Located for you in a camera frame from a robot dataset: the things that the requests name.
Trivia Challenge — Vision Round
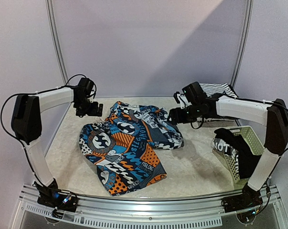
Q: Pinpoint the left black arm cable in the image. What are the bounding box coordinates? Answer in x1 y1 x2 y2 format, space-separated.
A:
0 73 87 182

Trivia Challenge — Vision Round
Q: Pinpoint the black folded shirt with buttons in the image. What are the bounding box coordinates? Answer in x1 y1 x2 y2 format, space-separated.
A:
205 93 224 106

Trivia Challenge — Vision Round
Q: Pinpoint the white perforated laundry basket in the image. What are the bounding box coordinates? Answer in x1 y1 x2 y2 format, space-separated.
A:
212 126 264 184

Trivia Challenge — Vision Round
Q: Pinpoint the colourful graphic print garment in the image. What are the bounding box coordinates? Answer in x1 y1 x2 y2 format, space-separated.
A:
79 101 184 196

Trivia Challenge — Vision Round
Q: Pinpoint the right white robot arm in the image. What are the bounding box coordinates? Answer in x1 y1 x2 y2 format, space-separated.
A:
169 95 288 191

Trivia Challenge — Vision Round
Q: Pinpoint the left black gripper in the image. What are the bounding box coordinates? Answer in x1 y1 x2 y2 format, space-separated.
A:
75 97 103 116

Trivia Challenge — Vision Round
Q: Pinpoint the black white lettered garment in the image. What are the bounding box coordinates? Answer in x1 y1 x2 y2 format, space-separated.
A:
213 128 261 179

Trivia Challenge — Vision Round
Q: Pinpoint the aluminium frame post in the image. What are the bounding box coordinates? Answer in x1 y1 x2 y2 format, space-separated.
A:
230 0 254 88
45 0 69 85

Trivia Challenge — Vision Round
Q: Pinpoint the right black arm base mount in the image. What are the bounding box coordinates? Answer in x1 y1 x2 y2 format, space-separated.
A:
221 182 271 215

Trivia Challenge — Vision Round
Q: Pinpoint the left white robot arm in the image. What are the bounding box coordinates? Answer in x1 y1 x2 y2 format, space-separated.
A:
11 86 103 186

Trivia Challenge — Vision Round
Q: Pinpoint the black white striped shirt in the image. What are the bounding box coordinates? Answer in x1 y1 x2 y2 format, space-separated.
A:
199 83 238 98

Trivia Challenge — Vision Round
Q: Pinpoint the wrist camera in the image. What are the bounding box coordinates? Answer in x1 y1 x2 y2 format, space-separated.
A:
77 77 97 98
173 82 207 109

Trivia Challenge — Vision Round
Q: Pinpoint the right aluminium frame post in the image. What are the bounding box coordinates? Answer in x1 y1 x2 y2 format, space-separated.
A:
230 0 254 88

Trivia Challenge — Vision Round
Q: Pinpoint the aluminium front rail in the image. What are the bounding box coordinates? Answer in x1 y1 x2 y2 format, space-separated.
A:
11 185 288 229

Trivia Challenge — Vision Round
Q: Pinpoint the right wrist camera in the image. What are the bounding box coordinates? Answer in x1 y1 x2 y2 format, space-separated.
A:
173 82 207 109

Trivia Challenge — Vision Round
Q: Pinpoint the left aluminium frame post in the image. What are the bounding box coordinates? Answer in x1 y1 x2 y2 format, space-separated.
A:
45 0 69 85

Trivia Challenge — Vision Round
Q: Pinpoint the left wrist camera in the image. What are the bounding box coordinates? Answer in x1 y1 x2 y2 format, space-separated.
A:
77 77 97 98

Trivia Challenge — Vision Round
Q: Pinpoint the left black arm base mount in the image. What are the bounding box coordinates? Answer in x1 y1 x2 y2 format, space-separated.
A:
33 181 79 213

